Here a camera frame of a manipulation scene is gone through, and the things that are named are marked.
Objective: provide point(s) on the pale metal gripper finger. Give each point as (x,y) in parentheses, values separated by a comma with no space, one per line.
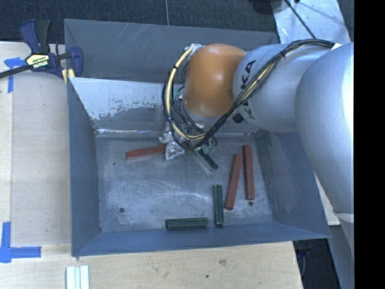
(166,135)
(174,151)

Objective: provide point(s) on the red-brown block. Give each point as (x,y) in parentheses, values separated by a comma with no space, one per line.
(234,182)
(144,152)
(248,173)

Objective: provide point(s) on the dark green flat block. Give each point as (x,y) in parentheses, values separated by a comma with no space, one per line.
(186,223)
(218,205)
(210,161)

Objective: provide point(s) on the grey metal bin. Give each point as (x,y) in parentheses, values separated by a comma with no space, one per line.
(156,188)

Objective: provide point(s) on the pale wood flat board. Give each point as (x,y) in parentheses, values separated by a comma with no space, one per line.
(40,161)

